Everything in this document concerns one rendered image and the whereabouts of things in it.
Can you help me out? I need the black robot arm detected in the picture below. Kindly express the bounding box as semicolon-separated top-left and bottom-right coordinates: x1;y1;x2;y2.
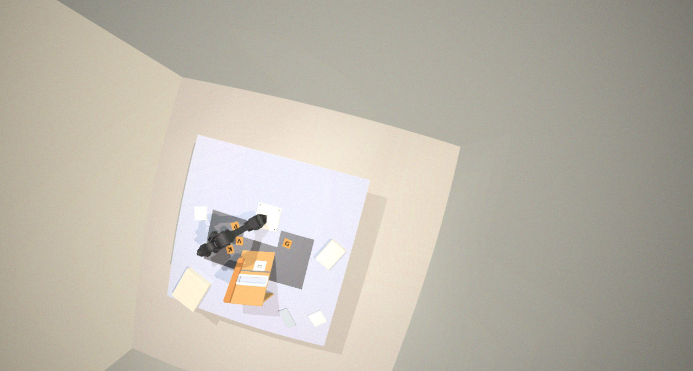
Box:
196;213;268;257

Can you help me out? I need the pale yellow board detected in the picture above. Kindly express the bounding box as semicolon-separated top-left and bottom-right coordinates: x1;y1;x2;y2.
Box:
223;250;275;306

